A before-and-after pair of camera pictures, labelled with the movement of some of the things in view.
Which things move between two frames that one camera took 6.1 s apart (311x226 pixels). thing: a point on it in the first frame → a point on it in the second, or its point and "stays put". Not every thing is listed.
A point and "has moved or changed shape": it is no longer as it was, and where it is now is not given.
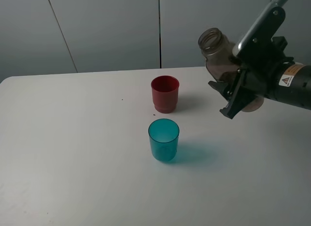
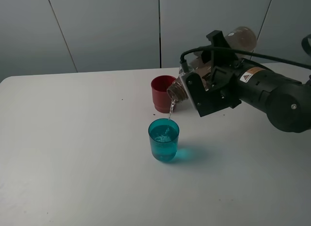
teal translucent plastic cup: (164, 134) stays put
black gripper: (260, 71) → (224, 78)
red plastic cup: (164, 91) stays put
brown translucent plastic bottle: (218, 53) has moved or changed shape
